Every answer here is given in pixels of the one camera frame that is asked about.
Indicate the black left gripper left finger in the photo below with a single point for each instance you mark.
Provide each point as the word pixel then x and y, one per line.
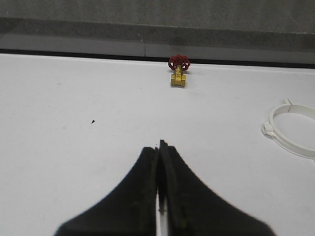
pixel 129 210

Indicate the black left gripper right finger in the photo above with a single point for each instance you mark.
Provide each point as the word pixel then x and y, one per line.
pixel 195 210

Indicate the white half-ring clamp with tab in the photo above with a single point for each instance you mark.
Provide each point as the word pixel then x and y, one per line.
pixel 270 130

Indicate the grey stone ledge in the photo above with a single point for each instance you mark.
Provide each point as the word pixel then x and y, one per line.
pixel 249 30

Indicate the brass valve with red handle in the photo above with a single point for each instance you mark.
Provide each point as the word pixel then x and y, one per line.
pixel 178 64

